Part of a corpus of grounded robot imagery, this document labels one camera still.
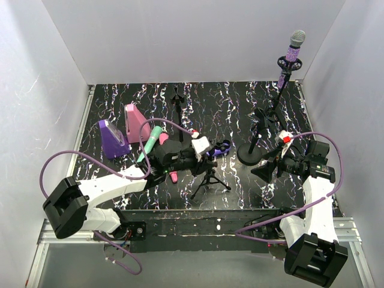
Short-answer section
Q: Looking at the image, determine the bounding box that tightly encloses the tripod stand with clip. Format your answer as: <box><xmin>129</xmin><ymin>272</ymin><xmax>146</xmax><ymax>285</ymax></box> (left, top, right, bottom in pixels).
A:
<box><xmin>190</xmin><ymin>155</ymin><xmax>231</xmax><ymax>200</ymax></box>

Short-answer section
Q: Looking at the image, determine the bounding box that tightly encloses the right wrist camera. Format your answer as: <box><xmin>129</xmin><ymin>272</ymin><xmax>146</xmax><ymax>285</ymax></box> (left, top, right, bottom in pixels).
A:
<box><xmin>275</xmin><ymin>130</ymin><xmax>293</xmax><ymax>158</ymax></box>

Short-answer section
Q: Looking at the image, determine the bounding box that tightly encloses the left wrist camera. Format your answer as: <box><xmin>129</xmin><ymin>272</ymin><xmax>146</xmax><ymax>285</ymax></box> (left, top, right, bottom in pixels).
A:
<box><xmin>191</xmin><ymin>136</ymin><xmax>212</xmax><ymax>161</ymax></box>

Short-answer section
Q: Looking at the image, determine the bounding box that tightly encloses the purple glitter microphone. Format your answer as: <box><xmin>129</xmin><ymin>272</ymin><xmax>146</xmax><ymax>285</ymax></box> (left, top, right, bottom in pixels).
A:
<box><xmin>277</xmin><ymin>30</ymin><xmax>306</xmax><ymax>90</ymax></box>

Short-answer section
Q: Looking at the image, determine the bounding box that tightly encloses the purple cable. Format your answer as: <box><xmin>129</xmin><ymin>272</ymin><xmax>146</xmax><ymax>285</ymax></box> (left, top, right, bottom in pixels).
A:
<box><xmin>235</xmin><ymin>130</ymin><xmax>343</xmax><ymax>250</ymax></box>
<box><xmin>40</xmin><ymin>118</ymin><xmax>200</xmax><ymax>202</ymax></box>

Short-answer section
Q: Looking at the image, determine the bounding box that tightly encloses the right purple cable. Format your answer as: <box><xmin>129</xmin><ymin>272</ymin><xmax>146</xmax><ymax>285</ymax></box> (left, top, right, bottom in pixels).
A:
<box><xmin>235</xmin><ymin>130</ymin><xmax>343</xmax><ymax>250</ymax></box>

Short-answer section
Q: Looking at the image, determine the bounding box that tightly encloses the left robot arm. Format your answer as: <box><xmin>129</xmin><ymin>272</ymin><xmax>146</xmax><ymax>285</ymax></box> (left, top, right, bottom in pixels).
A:
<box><xmin>43</xmin><ymin>137</ymin><xmax>215</xmax><ymax>239</ymax></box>

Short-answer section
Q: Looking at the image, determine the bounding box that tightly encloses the purple metronome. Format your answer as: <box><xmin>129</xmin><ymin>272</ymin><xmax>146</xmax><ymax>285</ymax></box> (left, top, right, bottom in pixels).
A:
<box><xmin>98</xmin><ymin>119</ymin><xmax>131</xmax><ymax>160</ymax></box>

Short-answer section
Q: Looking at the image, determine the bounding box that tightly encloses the tripod stand with shock mount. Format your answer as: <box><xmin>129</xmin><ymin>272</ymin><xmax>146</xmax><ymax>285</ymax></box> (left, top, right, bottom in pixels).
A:
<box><xmin>255</xmin><ymin>56</ymin><xmax>302</xmax><ymax>126</ymax></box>

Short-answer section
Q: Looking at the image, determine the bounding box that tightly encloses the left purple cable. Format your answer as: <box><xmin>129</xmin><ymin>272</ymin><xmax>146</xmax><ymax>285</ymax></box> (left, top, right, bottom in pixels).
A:
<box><xmin>40</xmin><ymin>118</ymin><xmax>200</xmax><ymax>202</ymax></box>

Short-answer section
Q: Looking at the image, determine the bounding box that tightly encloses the round base stand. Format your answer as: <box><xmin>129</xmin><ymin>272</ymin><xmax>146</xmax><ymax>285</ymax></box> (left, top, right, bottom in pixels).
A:
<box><xmin>170</xmin><ymin>86</ymin><xmax>192</xmax><ymax>147</ymax></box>
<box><xmin>237</xmin><ymin>107</ymin><xmax>275</xmax><ymax>166</ymax></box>

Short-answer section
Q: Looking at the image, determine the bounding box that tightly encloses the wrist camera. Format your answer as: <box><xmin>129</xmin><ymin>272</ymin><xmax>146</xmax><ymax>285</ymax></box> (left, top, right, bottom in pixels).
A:
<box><xmin>191</xmin><ymin>136</ymin><xmax>212</xmax><ymax>161</ymax></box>
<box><xmin>275</xmin><ymin>130</ymin><xmax>293</xmax><ymax>158</ymax></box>

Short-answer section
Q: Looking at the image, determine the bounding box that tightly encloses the purple plastic microphone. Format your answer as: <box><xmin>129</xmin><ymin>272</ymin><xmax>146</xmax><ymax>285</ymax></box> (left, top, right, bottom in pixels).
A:
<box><xmin>206</xmin><ymin>140</ymin><xmax>232</xmax><ymax>158</ymax></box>

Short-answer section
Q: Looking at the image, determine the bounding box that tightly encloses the teal plastic microphone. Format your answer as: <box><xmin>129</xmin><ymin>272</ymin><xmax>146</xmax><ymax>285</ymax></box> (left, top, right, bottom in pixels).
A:
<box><xmin>137</xmin><ymin>126</ymin><xmax>162</xmax><ymax>163</ymax></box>

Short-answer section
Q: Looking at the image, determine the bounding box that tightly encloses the pink plastic microphone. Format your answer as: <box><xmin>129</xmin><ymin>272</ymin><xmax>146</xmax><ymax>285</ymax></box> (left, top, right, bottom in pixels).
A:
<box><xmin>158</xmin><ymin>133</ymin><xmax>179</xmax><ymax>184</ymax></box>

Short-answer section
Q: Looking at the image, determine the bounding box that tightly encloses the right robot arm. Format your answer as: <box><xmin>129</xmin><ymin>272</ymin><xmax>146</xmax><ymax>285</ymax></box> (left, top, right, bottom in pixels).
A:
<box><xmin>251</xmin><ymin>140</ymin><xmax>348</xmax><ymax>287</ymax></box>

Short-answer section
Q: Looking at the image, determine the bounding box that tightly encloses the pink metronome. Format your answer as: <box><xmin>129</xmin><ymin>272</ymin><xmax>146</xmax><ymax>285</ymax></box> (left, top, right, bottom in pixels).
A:
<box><xmin>124</xmin><ymin>104</ymin><xmax>151</xmax><ymax>143</ymax></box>

